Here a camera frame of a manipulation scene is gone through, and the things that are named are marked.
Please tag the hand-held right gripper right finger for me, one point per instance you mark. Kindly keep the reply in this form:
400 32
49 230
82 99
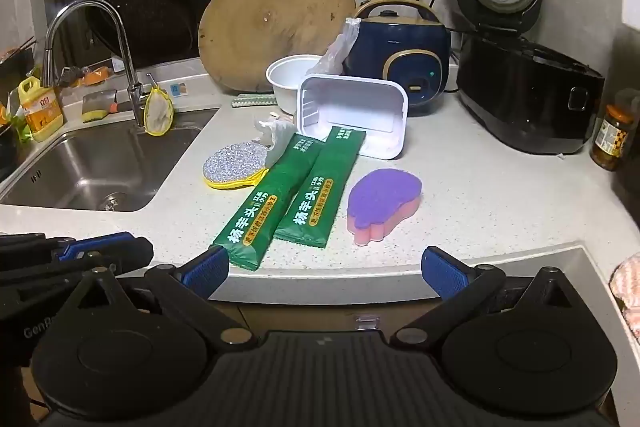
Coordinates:
445 277

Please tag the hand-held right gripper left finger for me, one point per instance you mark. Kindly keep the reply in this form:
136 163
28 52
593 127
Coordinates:
205 272

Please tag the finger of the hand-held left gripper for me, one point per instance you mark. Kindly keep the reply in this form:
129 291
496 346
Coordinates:
95 244
130 257

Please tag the green snack packet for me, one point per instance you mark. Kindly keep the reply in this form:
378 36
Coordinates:
260 207
315 197

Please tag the silver yellow scrubbing pad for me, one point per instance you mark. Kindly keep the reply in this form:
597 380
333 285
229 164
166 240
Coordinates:
232 162

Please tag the white plastic wrap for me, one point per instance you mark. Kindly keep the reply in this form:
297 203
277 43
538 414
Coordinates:
272 132

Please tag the white plastic tray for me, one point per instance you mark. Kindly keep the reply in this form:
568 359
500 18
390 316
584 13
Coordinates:
360 107

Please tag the white plastic bowl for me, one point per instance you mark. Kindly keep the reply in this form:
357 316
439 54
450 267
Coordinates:
287 82

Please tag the stainless steel sink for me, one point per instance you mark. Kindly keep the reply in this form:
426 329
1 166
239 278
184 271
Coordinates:
100 162

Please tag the purple pink sponge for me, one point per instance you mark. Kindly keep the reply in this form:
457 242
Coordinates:
380 202

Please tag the brown kitchen cabinet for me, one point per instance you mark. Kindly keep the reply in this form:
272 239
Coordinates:
310 314

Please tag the kitchen cleaver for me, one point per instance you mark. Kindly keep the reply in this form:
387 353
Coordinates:
97 104

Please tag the yellow detergent bottle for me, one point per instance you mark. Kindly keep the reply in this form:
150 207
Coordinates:
42 107

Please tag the orange food packet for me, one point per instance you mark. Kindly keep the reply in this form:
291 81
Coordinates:
92 76

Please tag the green striped dish cloth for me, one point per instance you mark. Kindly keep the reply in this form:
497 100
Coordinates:
250 101

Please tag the pink towel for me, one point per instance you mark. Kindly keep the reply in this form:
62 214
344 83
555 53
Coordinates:
627 287

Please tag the black rice cooker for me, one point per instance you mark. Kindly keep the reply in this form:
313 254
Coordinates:
520 97

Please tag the glass jar orange lid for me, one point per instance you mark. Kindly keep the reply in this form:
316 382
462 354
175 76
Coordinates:
612 137

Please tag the black wok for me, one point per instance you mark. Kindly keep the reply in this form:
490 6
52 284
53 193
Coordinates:
145 22

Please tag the blue rice cooker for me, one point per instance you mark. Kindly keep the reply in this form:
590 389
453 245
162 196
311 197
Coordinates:
400 47

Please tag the chrome kitchen faucet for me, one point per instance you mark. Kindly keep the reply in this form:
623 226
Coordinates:
90 4

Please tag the clear plastic bag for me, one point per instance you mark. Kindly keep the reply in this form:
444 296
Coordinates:
340 49

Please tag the round wooden cutting board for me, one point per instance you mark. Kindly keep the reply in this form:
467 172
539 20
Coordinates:
270 17

